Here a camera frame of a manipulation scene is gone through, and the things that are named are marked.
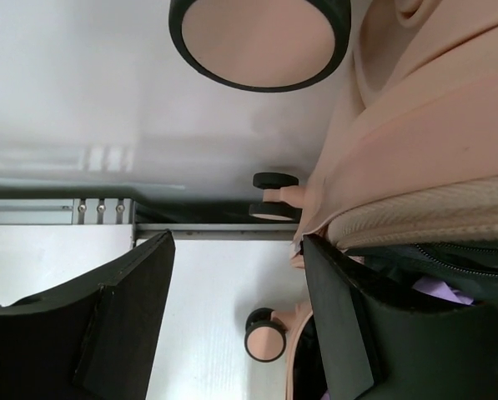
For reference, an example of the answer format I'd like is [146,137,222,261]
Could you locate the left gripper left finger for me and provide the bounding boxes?
[0,231,175,399]

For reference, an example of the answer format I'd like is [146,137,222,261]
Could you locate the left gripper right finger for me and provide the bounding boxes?
[303,236,498,399]

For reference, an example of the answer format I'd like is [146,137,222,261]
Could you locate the purple shorts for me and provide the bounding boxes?
[412,276,475,306]

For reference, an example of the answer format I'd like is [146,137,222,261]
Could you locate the pink hard-shell suitcase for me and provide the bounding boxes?
[169,1,498,399]

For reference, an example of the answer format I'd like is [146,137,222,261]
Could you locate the aluminium frame rail left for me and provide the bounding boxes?
[0,198,296,242]

